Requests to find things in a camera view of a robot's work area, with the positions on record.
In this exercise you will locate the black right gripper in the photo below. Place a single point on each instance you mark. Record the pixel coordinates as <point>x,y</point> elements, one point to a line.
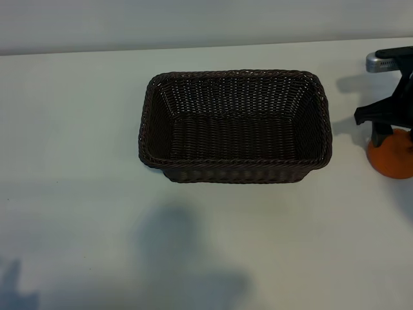
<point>398,106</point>

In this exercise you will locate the orange fruit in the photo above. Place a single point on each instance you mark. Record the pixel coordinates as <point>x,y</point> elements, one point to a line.
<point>392,158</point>

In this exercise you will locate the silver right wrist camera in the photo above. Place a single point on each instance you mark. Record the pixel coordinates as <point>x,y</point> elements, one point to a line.
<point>380,63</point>

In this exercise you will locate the dark brown woven basket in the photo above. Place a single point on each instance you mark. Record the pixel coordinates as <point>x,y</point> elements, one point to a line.
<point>235,142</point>

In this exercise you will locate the black right camera bracket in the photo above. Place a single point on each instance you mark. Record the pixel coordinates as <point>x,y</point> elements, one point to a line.
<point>397,53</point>

